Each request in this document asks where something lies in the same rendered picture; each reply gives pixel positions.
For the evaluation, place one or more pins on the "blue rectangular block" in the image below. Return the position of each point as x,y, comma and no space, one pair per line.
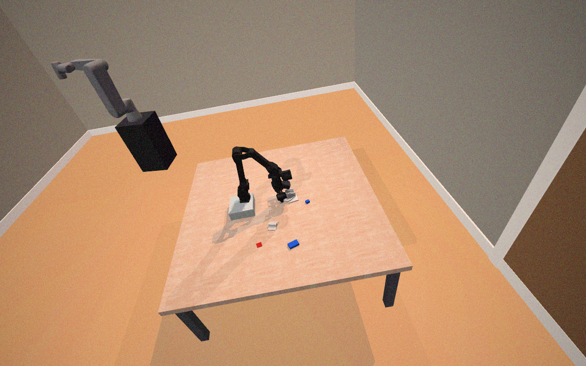
293,244

